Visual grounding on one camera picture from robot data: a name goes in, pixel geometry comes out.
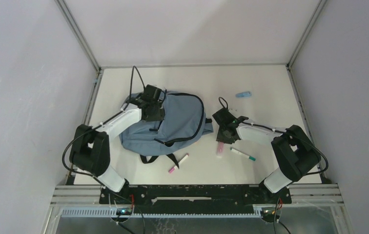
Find pink highlighter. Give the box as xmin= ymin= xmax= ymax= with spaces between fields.
xmin=216 ymin=142 xmax=224 ymax=158

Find light blue highlighter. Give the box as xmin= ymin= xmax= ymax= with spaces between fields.
xmin=235 ymin=91 xmax=252 ymax=98

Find blue-grey backpack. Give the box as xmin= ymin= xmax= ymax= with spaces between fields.
xmin=120 ymin=92 xmax=213 ymax=164

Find green-capped white marker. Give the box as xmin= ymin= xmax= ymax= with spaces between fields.
xmin=230 ymin=147 xmax=256 ymax=161

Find pink-capped white marker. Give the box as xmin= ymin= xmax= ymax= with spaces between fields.
xmin=168 ymin=154 xmax=189 ymax=174

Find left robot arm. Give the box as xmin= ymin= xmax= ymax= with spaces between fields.
xmin=62 ymin=85 xmax=166 ymax=203

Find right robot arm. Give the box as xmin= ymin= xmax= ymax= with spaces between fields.
xmin=213 ymin=108 xmax=328 ymax=203

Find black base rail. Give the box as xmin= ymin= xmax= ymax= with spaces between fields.
xmin=99 ymin=184 xmax=292 ymax=214

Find white cable duct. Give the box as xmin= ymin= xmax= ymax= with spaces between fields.
xmin=61 ymin=207 xmax=262 ymax=218

